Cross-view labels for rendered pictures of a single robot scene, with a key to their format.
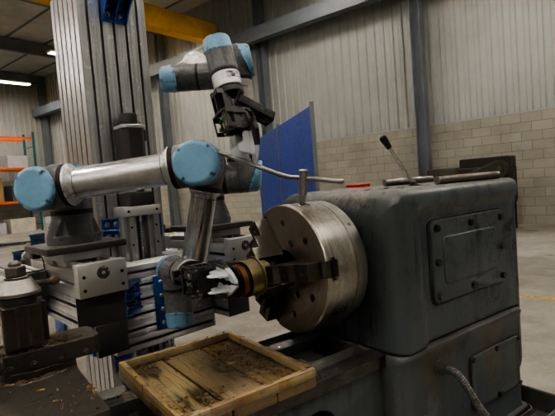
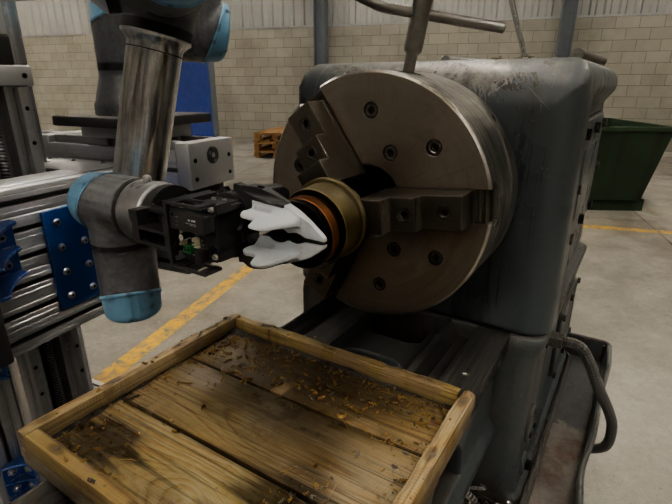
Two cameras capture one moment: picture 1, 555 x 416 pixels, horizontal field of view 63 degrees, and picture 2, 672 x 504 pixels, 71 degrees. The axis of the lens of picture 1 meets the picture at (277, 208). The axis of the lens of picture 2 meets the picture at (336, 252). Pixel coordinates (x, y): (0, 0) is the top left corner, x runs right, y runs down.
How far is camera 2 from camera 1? 0.63 m
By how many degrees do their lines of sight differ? 27
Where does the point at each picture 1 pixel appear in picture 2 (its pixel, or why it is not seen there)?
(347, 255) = (506, 177)
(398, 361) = (535, 345)
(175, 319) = (128, 304)
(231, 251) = (192, 165)
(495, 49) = not seen: outside the picture
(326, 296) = (477, 256)
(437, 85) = not seen: outside the picture
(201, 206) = (155, 68)
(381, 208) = (556, 90)
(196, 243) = (148, 148)
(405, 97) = not seen: outside the picture
